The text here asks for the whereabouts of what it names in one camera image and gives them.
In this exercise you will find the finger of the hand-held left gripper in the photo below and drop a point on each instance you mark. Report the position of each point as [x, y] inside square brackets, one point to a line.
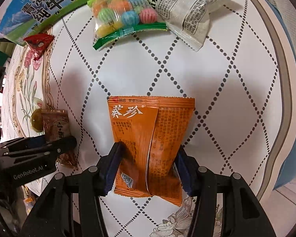
[61, 145]
[35, 141]

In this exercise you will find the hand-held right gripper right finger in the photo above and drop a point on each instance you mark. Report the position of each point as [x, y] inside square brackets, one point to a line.
[185, 174]

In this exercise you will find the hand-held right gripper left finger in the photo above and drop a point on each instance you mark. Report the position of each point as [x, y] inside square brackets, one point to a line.
[112, 170]

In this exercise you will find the brown snack packet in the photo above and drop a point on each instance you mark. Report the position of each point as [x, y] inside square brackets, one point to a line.
[55, 126]

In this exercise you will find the orange snack packet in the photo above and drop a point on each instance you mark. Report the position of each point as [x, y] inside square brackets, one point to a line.
[150, 133]

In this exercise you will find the cardboard milk box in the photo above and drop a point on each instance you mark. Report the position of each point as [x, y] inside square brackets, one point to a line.
[39, 7]

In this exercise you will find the clear wrapped yolk pastry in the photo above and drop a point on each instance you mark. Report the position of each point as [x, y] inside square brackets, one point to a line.
[35, 121]

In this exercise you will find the white diamond pattern floral quilt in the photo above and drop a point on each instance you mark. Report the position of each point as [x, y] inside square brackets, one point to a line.
[212, 91]

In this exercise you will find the small red snack packet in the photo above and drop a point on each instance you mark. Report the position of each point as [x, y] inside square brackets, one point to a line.
[38, 40]

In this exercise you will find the blue bedsheet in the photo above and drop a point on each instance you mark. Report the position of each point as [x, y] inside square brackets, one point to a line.
[294, 153]

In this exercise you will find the colourful candy ball bag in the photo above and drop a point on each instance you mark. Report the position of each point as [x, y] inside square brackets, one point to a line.
[123, 12]

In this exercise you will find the white grey snack packet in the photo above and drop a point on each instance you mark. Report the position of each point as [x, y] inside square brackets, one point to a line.
[187, 9]

